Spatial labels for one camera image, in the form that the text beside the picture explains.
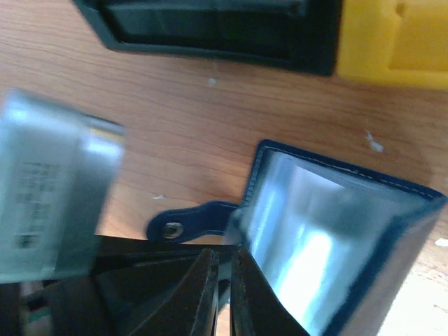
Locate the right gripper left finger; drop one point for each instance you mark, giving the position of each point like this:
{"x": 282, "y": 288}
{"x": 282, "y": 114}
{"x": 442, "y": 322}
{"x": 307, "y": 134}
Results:
{"x": 173, "y": 296}

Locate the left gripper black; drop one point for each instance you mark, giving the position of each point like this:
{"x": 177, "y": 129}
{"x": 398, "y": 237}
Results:
{"x": 74, "y": 306}

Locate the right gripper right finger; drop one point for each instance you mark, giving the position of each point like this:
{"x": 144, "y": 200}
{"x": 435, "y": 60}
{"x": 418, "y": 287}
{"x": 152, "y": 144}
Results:
{"x": 254, "y": 307}

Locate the blue leather card holder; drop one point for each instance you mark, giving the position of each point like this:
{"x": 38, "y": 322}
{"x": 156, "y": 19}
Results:
{"x": 335, "y": 241}

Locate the silver credit card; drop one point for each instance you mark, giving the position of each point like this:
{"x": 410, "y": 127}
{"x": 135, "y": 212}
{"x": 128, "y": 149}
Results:
{"x": 57, "y": 168}

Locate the yellow bin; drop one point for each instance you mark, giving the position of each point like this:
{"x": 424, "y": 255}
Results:
{"x": 394, "y": 43}

